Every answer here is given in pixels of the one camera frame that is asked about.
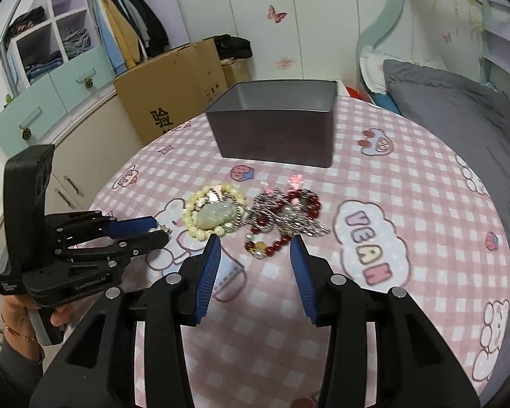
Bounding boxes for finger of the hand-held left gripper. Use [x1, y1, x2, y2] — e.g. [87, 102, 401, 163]
[65, 229, 171, 273]
[46, 210, 159, 250]

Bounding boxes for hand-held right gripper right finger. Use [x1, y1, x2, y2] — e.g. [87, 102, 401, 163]
[289, 235, 482, 408]

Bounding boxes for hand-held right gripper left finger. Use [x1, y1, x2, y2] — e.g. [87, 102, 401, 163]
[29, 234, 222, 408]

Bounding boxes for small clear plastic bag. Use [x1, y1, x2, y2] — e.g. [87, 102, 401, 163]
[212, 257, 248, 303]

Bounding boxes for red and amber bead bracelet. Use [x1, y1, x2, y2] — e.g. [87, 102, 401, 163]
[243, 215, 298, 261]

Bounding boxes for silver chain necklace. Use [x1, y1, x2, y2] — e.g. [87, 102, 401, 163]
[249, 193, 332, 239]

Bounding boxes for pale green bead bracelet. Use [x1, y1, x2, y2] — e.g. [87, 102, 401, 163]
[183, 183, 247, 241]

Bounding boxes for jade pendant necklace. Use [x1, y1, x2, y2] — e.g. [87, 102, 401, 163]
[195, 201, 244, 233]

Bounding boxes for dark red bead bracelet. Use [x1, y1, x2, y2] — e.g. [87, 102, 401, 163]
[287, 191, 323, 222]

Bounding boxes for grey tin box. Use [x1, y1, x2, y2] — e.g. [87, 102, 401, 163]
[206, 80, 339, 169]

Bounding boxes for person's left forearm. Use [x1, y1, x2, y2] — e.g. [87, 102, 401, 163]
[0, 317, 48, 408]

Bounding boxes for person's left hand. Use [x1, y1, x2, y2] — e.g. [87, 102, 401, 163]
[0, 294, 71, 334]

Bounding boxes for beige low cabinet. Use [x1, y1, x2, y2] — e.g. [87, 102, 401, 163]
[8, 89, 142, 222]

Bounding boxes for mint drawer cabinet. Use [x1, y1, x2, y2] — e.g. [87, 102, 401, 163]
[0, 45, 116, 154]

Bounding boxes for folded blue clothes stack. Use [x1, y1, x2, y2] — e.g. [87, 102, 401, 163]
[24, 51, 63, 82]

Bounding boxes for pink checked tablecloth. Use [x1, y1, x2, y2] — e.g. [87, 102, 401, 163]
[87, 89, 510, 408]

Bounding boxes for large cardboard box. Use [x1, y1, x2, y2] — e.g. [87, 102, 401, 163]
[113, 37, 231, 147]

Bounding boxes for metal handrail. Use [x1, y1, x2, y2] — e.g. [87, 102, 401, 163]
[0, 0, 42, 84]

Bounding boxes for dark clothes pile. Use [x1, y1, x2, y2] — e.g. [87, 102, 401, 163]
[5, 6, 46, 40]

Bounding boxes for small cardboard box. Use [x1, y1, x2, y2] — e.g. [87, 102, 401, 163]
[221, 59, 256, 91]

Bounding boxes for teal cloth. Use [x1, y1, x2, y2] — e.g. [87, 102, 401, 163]
[373, 92, 402, 115]

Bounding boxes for row of hanging clothes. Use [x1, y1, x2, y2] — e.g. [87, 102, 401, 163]
[87, 0, 171, 78]

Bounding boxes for black clothes heap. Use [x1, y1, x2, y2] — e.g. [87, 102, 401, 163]
[215, 34, 254, 63]

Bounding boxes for white pillow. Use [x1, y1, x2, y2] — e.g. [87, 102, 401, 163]
[359, 46, 448, 95]

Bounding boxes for grey blanket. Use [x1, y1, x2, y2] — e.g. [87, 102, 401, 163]
[382, 59, 510, 332]

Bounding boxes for white panel wardrobe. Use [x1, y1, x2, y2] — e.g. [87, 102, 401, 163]
[169, 0, 368, 86]

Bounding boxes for thin wrist bracelet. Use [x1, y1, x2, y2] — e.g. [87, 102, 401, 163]
[2, 314, 40, 344]

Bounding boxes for mint bunk bed frame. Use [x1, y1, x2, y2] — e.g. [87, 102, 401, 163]
[356, 0, 510, 94]

